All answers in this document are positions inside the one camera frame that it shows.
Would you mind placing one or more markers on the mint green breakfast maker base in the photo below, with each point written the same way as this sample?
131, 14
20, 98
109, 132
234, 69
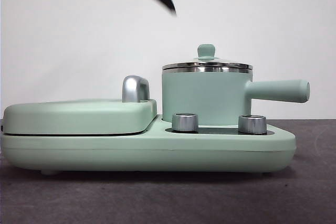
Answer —
157, 153

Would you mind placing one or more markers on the mint green grill cover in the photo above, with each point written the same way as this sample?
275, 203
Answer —
78, 116

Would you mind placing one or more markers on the silver control knob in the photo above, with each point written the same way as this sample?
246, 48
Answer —
185, 123
252, 124

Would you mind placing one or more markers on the glass pot lid green knob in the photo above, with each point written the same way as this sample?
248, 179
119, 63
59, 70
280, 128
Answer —
206, 51

